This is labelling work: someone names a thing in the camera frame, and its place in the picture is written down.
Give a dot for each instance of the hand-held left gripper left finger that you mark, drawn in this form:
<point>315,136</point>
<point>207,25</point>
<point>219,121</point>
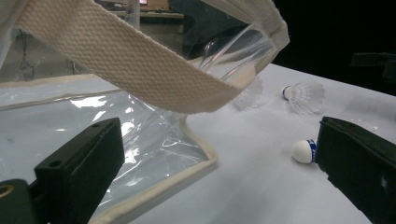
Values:
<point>77,161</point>

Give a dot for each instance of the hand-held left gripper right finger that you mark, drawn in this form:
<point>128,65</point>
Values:
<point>358,168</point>

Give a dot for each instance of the white shuttlecock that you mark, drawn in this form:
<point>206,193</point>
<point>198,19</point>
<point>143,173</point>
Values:
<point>303,152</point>
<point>306,96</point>

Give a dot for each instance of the clear plastic bag beige trim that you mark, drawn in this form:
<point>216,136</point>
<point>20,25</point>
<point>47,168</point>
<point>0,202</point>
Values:
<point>124,59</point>

